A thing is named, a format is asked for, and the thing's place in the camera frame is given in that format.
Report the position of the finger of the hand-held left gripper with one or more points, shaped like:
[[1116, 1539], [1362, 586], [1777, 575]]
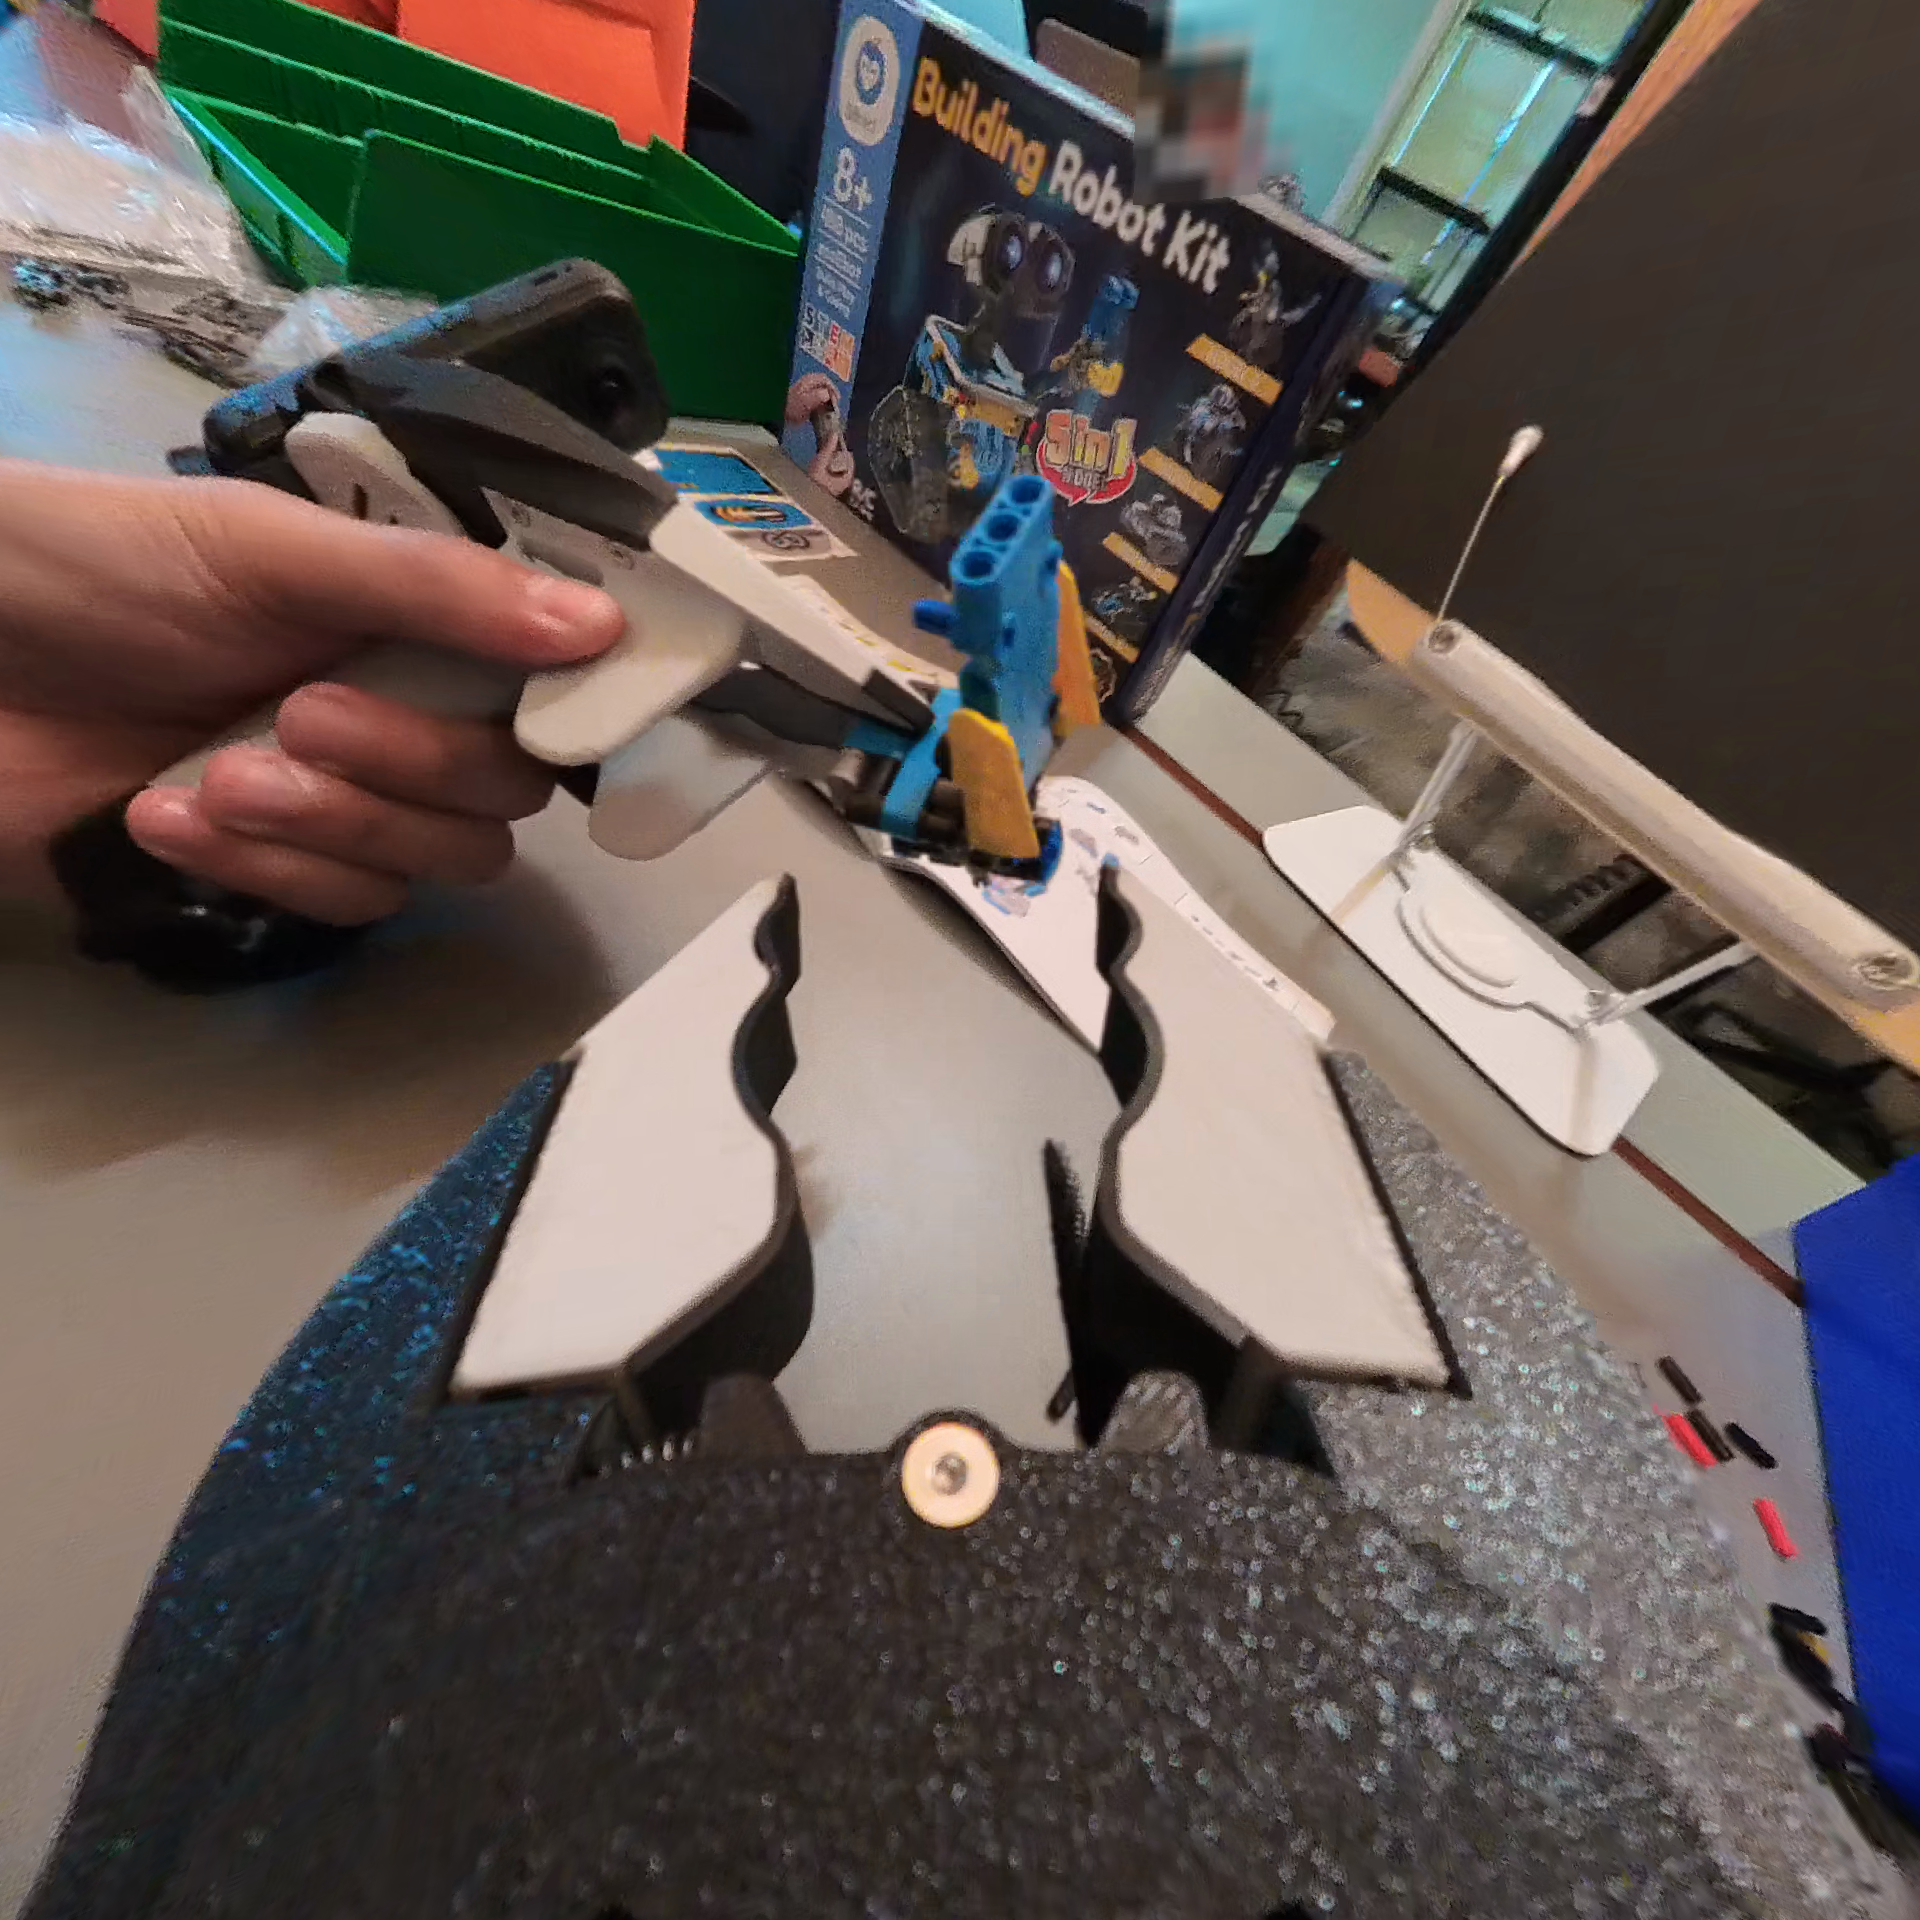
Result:
[[706, 787], [795, 616]]

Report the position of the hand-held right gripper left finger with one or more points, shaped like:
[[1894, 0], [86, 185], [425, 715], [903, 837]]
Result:
[[632, 1201]]

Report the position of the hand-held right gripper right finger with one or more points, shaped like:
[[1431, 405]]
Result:
[[1276, 1201]]

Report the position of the yellow blue brick assembly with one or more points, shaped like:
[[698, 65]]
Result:
[[1007, 616]]

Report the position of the grey desk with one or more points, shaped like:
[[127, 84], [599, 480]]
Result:
[[299, 1141]]

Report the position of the person's left hand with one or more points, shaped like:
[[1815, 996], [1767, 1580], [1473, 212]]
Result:
[[211, 674]]

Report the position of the blue white leaflet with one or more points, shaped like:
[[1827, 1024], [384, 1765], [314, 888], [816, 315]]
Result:
[[751, 517]]

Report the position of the green plastic bin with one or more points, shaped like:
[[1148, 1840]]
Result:
[[510, 195]]

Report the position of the building instruction booklet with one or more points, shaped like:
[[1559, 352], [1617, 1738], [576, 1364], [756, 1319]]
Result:
[[1200, 947]]

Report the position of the red plastic bin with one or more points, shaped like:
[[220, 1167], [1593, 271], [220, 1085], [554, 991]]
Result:
[[540, 47]]

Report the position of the clear plastic bag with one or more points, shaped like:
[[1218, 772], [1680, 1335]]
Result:
[[121, 256]]

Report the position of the dark blue toy set box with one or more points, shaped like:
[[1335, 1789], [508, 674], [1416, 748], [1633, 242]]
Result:
[[1142, 331]]

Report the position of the pale flat panel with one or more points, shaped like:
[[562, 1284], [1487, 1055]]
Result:
[[1635, 804]]

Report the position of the pile of loose brick parts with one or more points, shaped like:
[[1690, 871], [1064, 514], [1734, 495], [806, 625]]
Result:
[[1771, 1500]]

